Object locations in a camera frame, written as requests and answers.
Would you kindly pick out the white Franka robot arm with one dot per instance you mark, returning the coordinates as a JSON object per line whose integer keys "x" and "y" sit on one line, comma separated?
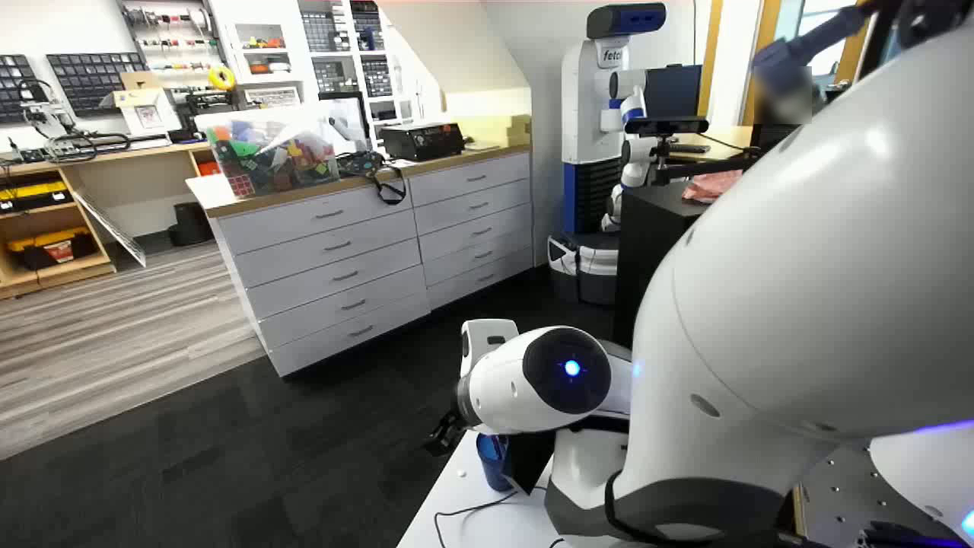
{"x": 812, "y": 304}

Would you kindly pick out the black cabinet with white drawers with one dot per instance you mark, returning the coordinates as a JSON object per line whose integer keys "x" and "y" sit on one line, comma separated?
{"x": 649, "y": 255}

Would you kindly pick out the small parts organizer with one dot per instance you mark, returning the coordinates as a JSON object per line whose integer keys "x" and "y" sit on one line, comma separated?
{"x": 172, "y": 41}

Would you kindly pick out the black camera on stand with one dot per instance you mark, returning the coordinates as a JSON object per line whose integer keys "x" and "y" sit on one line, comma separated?
{"x": 664, "y": 125}

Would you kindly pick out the black box device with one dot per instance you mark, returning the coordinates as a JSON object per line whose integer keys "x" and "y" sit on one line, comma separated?
{"x": 420, "y": 137}

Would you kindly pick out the white and blue mobile robot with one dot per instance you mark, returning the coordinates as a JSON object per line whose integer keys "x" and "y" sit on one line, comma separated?
{"x": 596, "y": 101}

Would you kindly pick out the blue grey cylindrical object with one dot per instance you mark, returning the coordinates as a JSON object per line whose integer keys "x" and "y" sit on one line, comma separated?
{"x": 796, "y": 56}

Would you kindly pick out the white shelf unit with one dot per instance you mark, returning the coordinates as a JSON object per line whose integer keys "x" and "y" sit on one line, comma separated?
{"x": 306, "y": 51}

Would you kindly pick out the yellow tape dispenser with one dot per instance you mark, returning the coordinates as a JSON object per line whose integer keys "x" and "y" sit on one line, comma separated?
{"x": 221, "y": 80}

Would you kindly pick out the small black pegboard panel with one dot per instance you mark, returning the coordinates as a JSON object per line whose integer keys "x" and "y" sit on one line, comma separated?
{"x": 20, "y": 88}

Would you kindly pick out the leaning white board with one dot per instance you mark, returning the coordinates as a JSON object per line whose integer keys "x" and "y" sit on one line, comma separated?
{"x": 107, "y": 229}

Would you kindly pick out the yellow window frame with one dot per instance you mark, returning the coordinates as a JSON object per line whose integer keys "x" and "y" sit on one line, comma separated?
{"x": 710, "y": 51}

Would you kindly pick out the white drawer cabinet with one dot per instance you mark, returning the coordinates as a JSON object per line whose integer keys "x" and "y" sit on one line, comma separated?
{"x": 336, "y": 262}

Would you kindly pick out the black bin under bench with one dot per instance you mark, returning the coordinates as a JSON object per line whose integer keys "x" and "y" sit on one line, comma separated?
{"x": 190, "y": 222}

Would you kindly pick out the large black pegboard panel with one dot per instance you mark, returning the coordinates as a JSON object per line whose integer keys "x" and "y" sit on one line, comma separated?
{"x": 93, "y": 80}

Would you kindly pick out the robot mount table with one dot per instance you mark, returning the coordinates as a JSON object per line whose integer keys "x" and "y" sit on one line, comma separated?
{"x": 840, "y": 497}

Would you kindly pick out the clear bin of colourful items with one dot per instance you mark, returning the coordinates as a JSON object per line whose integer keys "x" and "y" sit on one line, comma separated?
{"x": 276, "y": 154}

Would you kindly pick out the wooden workbench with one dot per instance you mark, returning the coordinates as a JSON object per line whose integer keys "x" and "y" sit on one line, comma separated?
{"x": 61, "y": 233}

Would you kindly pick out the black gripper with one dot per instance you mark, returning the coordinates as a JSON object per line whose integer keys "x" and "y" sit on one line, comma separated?
{"x": 527, "y": 459}

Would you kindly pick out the small dark monitor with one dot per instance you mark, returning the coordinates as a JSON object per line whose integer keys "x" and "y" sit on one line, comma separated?
{"x": 675, "y": 92}

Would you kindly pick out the white picture frame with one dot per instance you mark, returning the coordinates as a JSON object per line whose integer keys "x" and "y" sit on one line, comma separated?
{"x": 146, "y": 112}

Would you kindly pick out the black headphones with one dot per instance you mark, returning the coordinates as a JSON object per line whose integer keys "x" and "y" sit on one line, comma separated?
{"x": 386, "y": 186}

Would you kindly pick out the pink cloth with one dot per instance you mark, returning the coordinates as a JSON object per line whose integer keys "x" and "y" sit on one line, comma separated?
{"x": 710, "y": 186}

